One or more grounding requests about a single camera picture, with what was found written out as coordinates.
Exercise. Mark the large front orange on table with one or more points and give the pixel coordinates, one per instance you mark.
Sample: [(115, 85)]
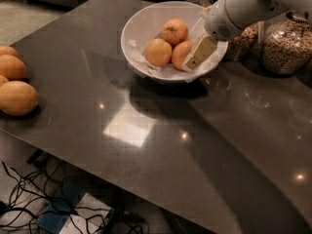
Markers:
[(18, 98)]

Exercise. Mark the blue box on floor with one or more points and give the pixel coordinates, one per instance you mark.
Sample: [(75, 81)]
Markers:
[(60, 208)]

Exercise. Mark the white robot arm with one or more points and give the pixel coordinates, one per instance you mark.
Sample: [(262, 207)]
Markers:
[(244, 13)]

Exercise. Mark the glass jar of nuts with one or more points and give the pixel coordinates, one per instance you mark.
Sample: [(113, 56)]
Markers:
[(239, 46)]

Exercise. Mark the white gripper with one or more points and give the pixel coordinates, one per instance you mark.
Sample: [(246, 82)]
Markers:
[(216, 20)]

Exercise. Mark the small edge orange on table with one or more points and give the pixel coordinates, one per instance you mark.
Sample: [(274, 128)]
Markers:
[(3, 80)]

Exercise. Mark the glass jar of cereal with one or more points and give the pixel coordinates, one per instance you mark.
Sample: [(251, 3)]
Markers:
[(287, 45)]

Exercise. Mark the white bowl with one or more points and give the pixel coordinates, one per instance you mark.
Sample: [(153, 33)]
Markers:
[(146, 23)]

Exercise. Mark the white paper bowl liner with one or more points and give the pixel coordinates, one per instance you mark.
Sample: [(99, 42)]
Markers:
[(152, 65)]

